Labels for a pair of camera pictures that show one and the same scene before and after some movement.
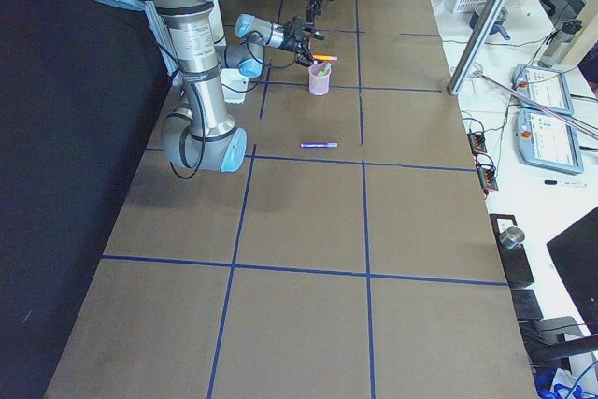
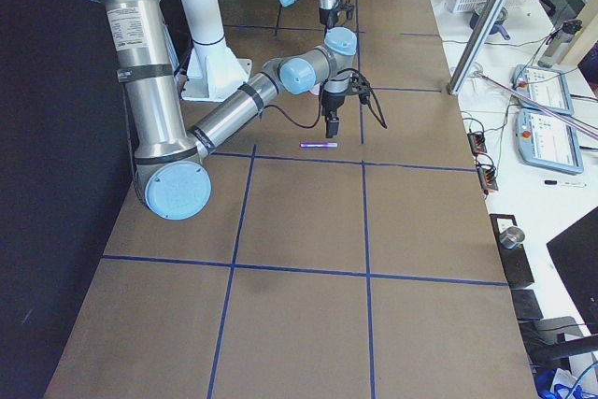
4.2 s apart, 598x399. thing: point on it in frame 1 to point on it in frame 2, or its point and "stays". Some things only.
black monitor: [575, 252] stays
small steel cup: [511, 237] stays
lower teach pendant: [547, 141] stays
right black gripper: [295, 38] to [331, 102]
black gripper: [302, 32] to [359, 85]
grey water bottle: [559, 42] stays
